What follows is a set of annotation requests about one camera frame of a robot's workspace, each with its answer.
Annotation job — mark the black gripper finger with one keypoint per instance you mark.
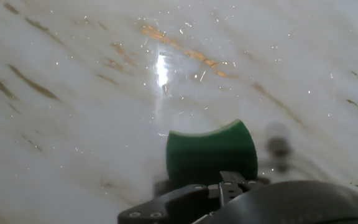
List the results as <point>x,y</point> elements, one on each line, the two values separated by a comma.
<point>179,205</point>

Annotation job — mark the green sponge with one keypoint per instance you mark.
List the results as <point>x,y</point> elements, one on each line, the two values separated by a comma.
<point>210,152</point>

